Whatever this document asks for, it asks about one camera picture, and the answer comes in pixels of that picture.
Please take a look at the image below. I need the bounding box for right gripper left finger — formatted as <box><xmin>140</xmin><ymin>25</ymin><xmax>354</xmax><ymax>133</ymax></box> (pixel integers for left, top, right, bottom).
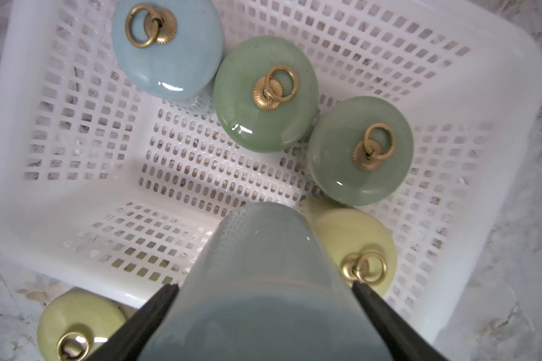
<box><xmin>87</xmin><ymin>284</ymin><xmax>180</xmax><ymax>361</ymax></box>

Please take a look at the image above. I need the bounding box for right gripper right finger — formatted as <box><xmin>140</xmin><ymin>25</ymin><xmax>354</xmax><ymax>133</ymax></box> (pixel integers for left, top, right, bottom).
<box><xmin>352</xmin><ymin>281</ymin><xmax>447</xmax><ymax>361</ymax></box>

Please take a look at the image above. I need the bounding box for yellow-green canister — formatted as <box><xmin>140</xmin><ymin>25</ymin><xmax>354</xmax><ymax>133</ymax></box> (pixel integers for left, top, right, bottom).
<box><xmin>37</xmin><ymin>287</ymin><xmax>136</xmax><ymax>360</ymax></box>
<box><xmin>297</xmin><ymin>196</ymin><xmax>397</xmax><ymax>296</ymax></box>

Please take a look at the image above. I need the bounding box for blue-grey canister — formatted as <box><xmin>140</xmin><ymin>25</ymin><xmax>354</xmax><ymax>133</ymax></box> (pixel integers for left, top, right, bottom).
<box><xmin>139</xmin><ymin>202</ymin><xmax>391</xmax><ymax>360</ymax></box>

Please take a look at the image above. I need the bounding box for green canister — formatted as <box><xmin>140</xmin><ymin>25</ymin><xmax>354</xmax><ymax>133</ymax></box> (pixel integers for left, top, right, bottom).
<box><xmin>306</xmin><ymin>96</ymin><xmax>414</xmax><ymax>207</ymax></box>
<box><xmin>214</xmin><ymin>36</ymin><xmax>319</xmax><ymax>153</ymax></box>

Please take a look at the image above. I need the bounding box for light blue canister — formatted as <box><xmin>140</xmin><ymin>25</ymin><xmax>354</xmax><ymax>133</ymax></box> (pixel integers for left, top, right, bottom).
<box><xmin>111</xmin><ymin>1</ymin><xmax>224</xmax><ymax>115</ymax></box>

